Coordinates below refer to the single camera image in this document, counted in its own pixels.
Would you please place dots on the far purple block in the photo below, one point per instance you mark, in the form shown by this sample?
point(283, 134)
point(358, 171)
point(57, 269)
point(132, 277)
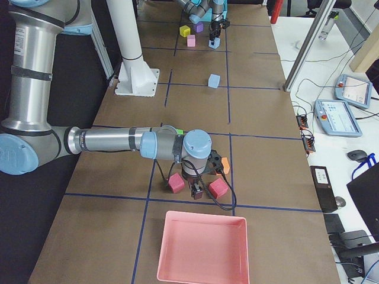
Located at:
point(198, 27)

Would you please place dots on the white pedestal column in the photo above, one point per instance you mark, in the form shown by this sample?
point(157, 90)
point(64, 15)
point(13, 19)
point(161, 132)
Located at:
point(135, 78)

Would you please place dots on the left magenta block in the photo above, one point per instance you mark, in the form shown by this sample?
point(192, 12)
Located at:
point(176, 183)

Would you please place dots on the yellow block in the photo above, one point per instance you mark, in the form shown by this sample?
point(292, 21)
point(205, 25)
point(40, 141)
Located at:
point(184, 31)

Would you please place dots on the aluminium frame post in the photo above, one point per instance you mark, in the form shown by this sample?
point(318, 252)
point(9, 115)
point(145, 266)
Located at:
point(316, 27)

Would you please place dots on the black rectangular box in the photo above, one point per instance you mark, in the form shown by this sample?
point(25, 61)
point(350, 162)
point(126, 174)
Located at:
point(323, 189)

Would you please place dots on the teach pendant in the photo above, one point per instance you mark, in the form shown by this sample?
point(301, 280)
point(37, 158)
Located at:
point(354, 91)
point(336, 118)

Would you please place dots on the black desk stand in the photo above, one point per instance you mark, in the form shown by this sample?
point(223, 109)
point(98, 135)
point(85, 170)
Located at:
point(357, 254)

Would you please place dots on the clear water bottle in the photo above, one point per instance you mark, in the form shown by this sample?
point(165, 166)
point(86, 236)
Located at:
point(333, 16)

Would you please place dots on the black office chair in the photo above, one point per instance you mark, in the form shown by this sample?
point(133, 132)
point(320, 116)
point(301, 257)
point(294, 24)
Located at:
point(312, 5)

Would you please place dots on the near teach pendant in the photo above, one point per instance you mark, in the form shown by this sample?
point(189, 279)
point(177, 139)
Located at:
point(336, 118)

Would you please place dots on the right magenta block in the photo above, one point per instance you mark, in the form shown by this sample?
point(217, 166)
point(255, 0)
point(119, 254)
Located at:
point(218, 188)

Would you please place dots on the black monitor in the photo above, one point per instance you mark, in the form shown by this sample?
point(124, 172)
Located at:
point(364, 193)

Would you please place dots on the orange connector box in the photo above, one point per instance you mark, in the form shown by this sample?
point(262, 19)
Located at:
point(302, 122)
point(308, 142)

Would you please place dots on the teal bin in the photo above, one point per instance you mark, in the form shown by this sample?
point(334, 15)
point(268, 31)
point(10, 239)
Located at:
point(208, 15)

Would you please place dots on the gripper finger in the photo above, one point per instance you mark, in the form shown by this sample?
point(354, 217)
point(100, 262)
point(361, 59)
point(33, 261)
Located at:
point(212, 37)
point(198, 191)
point(193, 191)

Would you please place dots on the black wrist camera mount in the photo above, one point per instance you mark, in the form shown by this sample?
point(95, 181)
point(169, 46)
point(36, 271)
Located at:
point(214, 164)

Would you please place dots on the metal round puck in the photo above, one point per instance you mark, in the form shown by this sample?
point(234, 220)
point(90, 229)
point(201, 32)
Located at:
point(340, 202)

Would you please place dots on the lower orange connector box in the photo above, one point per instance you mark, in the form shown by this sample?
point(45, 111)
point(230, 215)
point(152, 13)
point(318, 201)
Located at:
point(308, 142)

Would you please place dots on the black computer mouse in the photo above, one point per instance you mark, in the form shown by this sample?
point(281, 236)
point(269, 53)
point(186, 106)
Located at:
point(357, 155)

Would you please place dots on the near orange block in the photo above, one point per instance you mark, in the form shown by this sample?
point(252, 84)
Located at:
point(226, 165)

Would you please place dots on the pink tray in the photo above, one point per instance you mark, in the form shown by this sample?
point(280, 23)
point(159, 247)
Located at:
point(203, 248)

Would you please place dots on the upper orange connector box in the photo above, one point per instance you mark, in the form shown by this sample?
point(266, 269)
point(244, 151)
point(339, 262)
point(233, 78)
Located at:
point(302, 122)

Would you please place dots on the far teach pendant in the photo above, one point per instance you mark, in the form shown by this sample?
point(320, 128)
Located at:
point(354, 91)

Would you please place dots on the magenta block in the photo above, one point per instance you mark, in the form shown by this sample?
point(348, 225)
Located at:
point(176, 183)
point(218, 188)

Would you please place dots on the red cylinder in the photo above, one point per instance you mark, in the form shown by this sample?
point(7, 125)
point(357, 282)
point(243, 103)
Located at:
point(276, 11)

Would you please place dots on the cardboard panel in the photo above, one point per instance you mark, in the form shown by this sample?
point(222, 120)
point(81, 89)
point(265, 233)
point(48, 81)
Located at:
point(367, 55)

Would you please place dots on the pink block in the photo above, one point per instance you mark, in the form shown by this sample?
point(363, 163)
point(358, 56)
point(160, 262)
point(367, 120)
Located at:
point(191, 40)

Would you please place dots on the light blue block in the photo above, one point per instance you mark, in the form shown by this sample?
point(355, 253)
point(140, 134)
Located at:
point(215, 43)
point(214, 81)

